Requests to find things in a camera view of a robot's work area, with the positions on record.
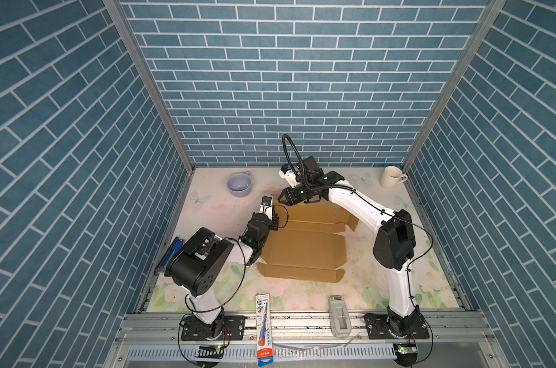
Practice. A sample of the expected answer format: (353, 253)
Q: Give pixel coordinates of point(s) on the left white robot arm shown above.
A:
(195, 264)

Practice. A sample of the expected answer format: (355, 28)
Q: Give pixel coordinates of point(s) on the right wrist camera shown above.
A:
(288, 173)

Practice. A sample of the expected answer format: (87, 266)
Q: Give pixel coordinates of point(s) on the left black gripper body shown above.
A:
(269, 226)

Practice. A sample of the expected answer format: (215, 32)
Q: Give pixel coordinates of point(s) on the blue stapler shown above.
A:
(172, 252)

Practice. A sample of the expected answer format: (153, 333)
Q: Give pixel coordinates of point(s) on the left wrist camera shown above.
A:
(266, 204)

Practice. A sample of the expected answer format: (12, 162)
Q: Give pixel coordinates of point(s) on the white ceramic mug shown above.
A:
(391, 176)

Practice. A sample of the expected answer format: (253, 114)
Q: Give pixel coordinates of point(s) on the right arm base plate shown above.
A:
(392, 326)

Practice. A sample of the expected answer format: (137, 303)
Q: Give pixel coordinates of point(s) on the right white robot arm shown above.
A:
(395, 240)

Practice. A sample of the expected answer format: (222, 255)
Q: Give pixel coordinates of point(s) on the aluminium front rail frame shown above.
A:
(456, 339)

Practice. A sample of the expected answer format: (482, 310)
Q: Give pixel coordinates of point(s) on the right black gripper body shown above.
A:
(299, 194)

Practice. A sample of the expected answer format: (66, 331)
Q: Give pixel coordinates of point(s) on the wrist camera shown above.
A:
(266, 204)
(288, 173)

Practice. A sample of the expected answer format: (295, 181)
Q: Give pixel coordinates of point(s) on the brown cardboard box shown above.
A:
(310, 245)

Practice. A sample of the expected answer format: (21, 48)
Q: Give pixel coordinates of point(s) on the grey white remote device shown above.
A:
(339, 319)

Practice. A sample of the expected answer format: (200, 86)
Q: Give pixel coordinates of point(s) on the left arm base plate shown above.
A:
(231, 327)

